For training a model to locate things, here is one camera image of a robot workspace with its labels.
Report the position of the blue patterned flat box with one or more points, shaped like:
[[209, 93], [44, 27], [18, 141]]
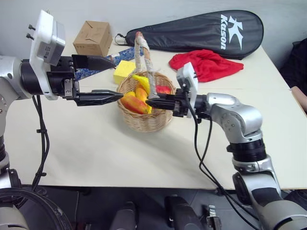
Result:
[[126, 53]]

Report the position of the red cloth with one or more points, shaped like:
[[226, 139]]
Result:
[[211, 64]]

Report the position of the small orange yellow mango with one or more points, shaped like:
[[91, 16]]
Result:
[[141, 94]]

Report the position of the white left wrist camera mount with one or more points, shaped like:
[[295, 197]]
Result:
[[44, 33]]

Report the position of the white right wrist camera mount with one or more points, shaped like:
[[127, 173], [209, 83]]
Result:
[[188, 79]]

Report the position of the large red yellow mango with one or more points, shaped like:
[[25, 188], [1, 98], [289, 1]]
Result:
[[133, 104]]

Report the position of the yellow banana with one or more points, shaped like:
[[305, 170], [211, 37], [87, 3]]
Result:
[[143, 82]]

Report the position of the red apple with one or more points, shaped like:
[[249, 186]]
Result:
[[164, 90]]

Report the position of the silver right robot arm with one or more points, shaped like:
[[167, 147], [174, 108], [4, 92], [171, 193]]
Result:
[[239, 119]]

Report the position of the black Kason racket bag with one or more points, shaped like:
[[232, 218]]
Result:
[[199, 33]]

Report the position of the yellow sponge block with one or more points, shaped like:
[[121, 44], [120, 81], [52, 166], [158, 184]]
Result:
[[123, 71]]

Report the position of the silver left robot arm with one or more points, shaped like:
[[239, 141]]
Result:
[[10, 79]]

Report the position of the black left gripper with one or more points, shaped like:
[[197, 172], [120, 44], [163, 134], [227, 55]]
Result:
[[58, 80]]

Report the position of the black rounded block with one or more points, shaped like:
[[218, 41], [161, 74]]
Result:
[[180, 213]]

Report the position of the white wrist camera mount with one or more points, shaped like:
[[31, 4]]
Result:
[[188, 79], [44, 33]]

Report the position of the small metal bracket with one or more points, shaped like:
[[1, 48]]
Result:
[[212, 215]]

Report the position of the dark grey rounded shape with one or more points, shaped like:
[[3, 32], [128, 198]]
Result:
[[124, 216]]

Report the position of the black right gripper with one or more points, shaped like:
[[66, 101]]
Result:
[[180, 104]]

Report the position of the brown cardboard box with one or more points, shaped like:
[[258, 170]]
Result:
[[92, 39]]

